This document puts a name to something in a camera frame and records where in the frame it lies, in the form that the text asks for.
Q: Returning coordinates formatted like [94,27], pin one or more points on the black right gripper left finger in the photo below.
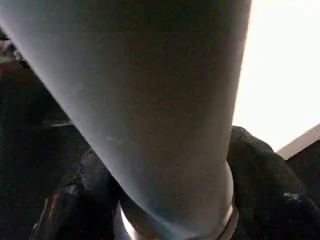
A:
[82,205]

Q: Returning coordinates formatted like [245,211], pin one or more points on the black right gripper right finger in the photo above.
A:
[270,200]

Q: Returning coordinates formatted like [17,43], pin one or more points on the white plastic table leg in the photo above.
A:
[150,100]

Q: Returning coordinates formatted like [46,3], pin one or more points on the white plastic table top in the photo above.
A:
[282,75]

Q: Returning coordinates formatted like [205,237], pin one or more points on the black mat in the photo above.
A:
[308,170]

